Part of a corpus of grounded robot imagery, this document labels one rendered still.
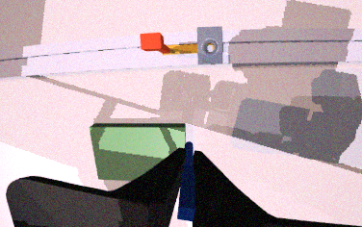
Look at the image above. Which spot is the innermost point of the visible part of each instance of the blue pin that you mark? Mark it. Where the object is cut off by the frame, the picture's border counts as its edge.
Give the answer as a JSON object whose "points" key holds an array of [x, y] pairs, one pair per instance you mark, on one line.
{"points": [[186, 205]]}

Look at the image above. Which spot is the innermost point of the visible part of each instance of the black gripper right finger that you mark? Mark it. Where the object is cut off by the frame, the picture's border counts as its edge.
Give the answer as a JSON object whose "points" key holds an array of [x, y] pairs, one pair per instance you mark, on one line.
{"points": [[219, 202]]}

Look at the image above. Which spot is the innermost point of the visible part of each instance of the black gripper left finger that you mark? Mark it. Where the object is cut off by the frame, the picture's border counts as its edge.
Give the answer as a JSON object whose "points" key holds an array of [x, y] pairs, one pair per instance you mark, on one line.
{"points": [[148, 201]]}

